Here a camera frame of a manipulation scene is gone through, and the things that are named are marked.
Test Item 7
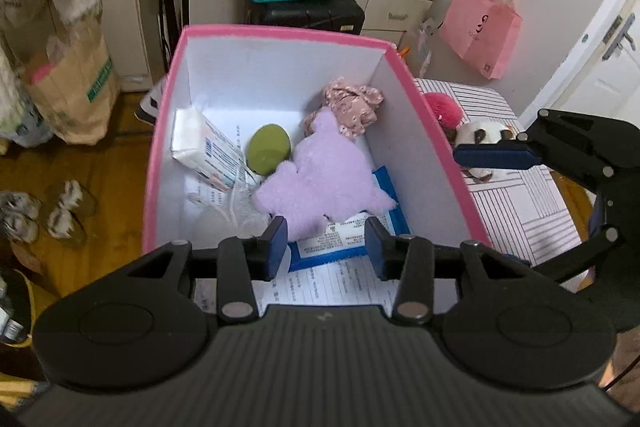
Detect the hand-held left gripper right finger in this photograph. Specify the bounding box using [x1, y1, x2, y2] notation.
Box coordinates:
[364, 217, 533, 327]

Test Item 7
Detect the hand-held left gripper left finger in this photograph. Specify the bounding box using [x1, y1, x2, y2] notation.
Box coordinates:
[125, 215, 290, 325]

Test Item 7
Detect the black suitcase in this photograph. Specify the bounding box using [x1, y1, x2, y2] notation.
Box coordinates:
[245, 0, 366, 35]

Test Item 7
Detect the blue wet wipes packet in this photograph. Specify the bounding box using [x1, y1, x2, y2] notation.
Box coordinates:
[287, 166, 412, 273]

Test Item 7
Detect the yellow-rimmed bin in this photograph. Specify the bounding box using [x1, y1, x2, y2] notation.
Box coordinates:
[0, 269, 38, 348]

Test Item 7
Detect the purple plush toy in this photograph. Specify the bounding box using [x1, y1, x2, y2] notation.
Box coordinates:
[251, 107, 399, 242]

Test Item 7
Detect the red fluffy pompom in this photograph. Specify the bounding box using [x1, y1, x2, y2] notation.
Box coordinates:
[422, 92, 463, 130]

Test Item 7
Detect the hanging clear plastic pouch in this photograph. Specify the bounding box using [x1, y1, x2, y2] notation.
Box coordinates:
[400, 19, 433, 78]

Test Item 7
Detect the pair of slippers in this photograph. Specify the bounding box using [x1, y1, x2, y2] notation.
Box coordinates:
[45, 180, 98, 249]

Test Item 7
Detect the pink paper bag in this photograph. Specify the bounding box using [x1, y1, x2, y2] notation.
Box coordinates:
[439, 0, 523, 81]

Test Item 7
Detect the green oval sponge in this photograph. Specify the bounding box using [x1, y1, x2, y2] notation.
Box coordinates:
[247, 123, 292, 175]

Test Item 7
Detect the brown paper bag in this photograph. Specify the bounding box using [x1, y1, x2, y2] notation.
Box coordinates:
[20, 34, 121, 145]

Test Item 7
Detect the pink cardboard box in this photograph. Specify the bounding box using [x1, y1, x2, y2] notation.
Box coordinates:
[141, 25, 493, 308]

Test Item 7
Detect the white plush toy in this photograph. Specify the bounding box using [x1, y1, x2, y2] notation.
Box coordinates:
[452, 119, 521, 184]

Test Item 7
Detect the white door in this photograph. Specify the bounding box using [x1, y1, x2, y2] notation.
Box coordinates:
[517, 0, 640, 128]

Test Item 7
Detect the fluffy grey slipper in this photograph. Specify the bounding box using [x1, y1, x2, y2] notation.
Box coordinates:
[0, 192, 42, 244]

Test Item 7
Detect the clear plastic bag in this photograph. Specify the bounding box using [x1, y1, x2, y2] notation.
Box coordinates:
[190, 167, 271, 239]

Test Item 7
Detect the white tissue pack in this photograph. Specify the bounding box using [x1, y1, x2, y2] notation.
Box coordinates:
[171, 107, 258, 194]

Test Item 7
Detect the metal door handle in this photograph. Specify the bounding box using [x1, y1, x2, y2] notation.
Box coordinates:
[601, 13, 637, 61]

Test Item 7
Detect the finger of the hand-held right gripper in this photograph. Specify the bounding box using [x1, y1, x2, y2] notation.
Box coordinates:
[532, 227, 621, 284]
[454, 109, 626, 196]

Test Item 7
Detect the pink floral scrunchie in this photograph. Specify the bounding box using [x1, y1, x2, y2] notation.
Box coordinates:
[303, 77, 385, 142]

